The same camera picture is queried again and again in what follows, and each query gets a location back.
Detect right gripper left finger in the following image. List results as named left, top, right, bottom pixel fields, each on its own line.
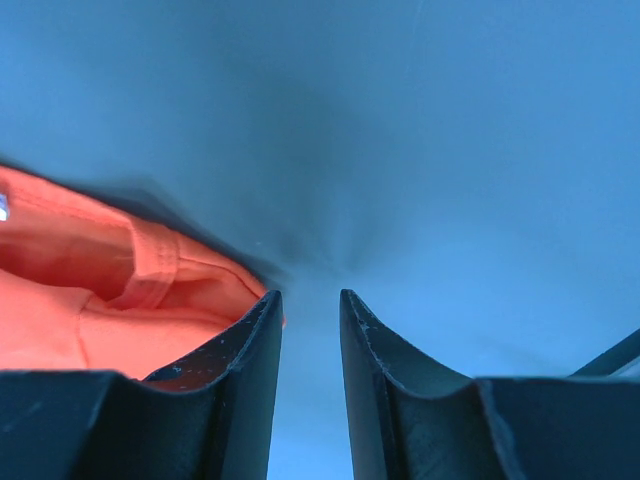
left=1, top=291, right=283, bottom=479

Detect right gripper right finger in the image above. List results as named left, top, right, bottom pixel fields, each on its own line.
left=340, top=290, right=639, bottom=480

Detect orange t-shirt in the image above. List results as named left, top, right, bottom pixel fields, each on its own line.
left=1, top=167, right=266, bottom=379

